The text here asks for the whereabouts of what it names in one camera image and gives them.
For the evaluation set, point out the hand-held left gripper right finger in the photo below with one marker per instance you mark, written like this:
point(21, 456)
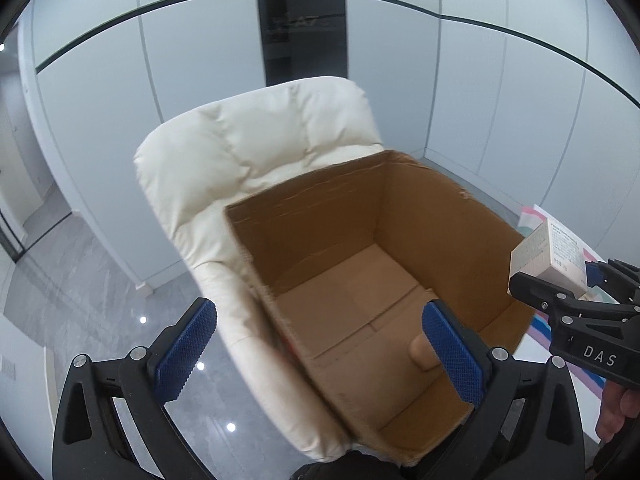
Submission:
point(452, 355)

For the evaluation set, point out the person's right hand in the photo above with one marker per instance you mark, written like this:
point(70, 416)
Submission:
point(617, 410)

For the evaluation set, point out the brown cardboard box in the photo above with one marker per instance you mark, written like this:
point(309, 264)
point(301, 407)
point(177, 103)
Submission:
point(350, 210)

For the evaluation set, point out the cream padded chair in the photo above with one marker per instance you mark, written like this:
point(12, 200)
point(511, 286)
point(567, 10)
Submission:
point(250, 130)

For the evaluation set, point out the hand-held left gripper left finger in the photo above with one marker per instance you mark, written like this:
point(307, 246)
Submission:
point(187, 355)

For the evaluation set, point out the small beige carton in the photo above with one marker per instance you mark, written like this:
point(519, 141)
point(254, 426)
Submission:
point(550, 255)

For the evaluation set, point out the dark tall cabinet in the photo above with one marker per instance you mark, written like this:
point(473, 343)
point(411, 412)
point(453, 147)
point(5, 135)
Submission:
point(300, 20)

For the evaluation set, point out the tan cylindrical object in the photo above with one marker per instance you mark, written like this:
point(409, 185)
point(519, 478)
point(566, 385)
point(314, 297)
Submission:
point(425, 355)

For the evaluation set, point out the striped pastel blanket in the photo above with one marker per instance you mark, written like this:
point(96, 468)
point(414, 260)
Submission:
point(530, 217)

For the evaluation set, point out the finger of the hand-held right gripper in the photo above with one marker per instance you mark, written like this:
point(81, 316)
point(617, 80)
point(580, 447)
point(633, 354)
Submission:
point(550, 297)
point(617, 280)

